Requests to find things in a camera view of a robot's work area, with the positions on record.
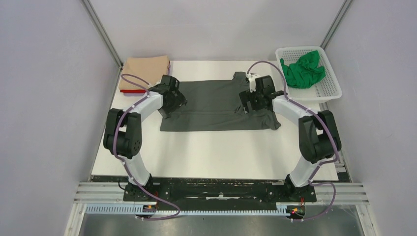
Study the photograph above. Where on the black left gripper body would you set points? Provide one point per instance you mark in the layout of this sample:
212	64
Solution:
176	102

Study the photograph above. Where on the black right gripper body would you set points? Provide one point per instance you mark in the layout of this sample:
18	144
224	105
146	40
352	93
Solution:
255	98

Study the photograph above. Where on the dark grey t-shirt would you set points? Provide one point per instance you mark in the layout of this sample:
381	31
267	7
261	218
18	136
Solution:
215	105

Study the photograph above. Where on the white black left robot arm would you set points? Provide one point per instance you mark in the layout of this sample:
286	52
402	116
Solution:
123	130

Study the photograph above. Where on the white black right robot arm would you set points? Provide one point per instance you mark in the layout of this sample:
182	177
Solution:
318	138

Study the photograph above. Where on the beige folded t-shirt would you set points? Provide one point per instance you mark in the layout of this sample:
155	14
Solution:
149	69

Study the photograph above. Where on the red folded t-shirt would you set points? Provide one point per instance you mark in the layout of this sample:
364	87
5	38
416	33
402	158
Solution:
138	91

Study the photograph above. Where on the green crumpled t-shirt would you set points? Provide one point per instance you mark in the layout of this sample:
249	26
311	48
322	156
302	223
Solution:
304	73

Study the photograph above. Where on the white plastic laundry basket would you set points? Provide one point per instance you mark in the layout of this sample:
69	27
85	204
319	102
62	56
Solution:
326	89

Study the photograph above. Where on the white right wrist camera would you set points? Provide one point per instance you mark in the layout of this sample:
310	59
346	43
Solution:
251	78

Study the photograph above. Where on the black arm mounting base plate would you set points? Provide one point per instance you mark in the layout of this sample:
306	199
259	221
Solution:
191	194

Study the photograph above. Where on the left aluminium corner post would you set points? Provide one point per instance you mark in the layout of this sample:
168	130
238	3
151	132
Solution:
102	32

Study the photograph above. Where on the aluminium corner post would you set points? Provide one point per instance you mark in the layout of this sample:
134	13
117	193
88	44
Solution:
336	23
102	32

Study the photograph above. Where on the white slotted cable duct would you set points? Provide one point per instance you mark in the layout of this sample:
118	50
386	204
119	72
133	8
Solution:
136	209

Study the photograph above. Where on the aluminium frame rail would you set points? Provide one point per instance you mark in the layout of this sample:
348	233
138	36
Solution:
108	192

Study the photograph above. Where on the right aluminium corner post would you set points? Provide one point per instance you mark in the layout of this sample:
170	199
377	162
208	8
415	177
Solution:
336	23

